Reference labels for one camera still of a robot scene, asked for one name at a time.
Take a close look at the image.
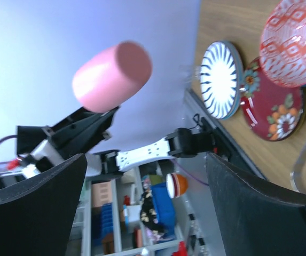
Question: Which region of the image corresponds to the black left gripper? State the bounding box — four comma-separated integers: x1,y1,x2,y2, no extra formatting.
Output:
16,107,119,159

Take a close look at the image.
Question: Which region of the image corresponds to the pink cup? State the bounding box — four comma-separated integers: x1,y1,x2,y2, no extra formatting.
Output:
72,41,152,113

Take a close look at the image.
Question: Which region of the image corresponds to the red white patterned bowl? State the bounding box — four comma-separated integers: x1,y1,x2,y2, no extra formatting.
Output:
259,1,306,87

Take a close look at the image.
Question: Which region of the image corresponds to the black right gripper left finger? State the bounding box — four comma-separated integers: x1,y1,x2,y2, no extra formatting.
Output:
0,154,87,255

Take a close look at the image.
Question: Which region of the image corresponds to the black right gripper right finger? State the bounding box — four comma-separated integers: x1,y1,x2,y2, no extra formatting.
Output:
207,153,306,255

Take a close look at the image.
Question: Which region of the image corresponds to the orange white striped bowl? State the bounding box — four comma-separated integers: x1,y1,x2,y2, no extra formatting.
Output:
166,172,188,199

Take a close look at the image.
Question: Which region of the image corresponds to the blue plastic bin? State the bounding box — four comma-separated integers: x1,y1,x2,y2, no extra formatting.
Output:
151,183,176,232

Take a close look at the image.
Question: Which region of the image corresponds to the white blue striped plate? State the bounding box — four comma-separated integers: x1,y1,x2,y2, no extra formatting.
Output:
199,41,244,119

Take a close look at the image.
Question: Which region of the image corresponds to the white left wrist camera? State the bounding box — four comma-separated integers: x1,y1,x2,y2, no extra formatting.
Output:
7,140,64,179

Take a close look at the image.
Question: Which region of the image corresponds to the red floral plate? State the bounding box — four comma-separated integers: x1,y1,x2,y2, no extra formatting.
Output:
241,57,306,141

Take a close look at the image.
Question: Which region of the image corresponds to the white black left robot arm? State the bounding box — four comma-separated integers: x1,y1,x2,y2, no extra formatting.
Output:
17,107,217,182

